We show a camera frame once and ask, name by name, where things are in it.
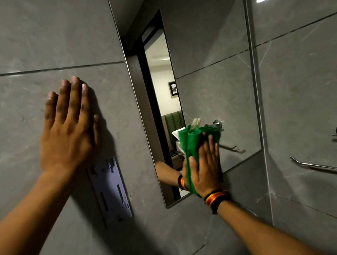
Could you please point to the person's right hand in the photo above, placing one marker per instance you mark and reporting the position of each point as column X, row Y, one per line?
column 204, row 173

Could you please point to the person's left hand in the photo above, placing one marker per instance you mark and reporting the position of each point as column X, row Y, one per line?
column 68, row 135

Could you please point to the green cleaning cloth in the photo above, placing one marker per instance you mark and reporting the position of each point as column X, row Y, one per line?
column 190, row 141

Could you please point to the rectangular wall mirror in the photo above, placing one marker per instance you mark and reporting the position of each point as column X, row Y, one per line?
column 210, row 68

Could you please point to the person's left forearm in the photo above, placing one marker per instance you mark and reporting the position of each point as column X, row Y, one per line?
column 26, row 228

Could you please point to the person's right forearm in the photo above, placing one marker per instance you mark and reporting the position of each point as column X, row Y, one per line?
column 262, row 238

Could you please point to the black and orange wristbands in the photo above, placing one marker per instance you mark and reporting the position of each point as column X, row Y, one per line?
column 218, row 199

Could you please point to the grey plastic wall bracket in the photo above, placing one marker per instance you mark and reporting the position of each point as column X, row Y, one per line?
column 110, row 190

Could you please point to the chrome towel rail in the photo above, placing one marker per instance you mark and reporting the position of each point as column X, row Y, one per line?
column 323, row 166

